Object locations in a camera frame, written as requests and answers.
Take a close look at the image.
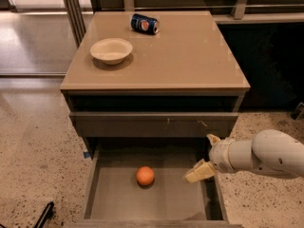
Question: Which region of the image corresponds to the grey drawer cabinet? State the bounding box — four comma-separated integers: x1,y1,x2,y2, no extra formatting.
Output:
61,11,250,153

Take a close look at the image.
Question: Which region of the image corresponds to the white paper bowl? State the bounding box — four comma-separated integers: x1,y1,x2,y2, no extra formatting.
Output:
90,38,133,65

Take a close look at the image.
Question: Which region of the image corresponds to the orange fruit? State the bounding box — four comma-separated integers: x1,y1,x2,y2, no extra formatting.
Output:
136,166,155,186

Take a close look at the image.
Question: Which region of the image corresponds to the blue pepsi soda can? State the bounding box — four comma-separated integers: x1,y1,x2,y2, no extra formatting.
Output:
131,13,159,35

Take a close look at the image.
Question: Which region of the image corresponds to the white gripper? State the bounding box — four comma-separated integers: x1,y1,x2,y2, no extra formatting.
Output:
182,134,236,183

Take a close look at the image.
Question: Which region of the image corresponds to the dark object at right floor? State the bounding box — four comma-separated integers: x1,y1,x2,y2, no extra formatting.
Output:
291,103,304,120

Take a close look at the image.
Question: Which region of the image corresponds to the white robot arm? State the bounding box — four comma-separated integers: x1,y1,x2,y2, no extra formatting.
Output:
183,129,304,183

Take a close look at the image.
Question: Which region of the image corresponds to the blue tape piece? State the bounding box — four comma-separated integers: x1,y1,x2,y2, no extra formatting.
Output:
84,152,90,159

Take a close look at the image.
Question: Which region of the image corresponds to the black object on floor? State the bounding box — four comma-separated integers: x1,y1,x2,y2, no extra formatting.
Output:
33,201,54,228

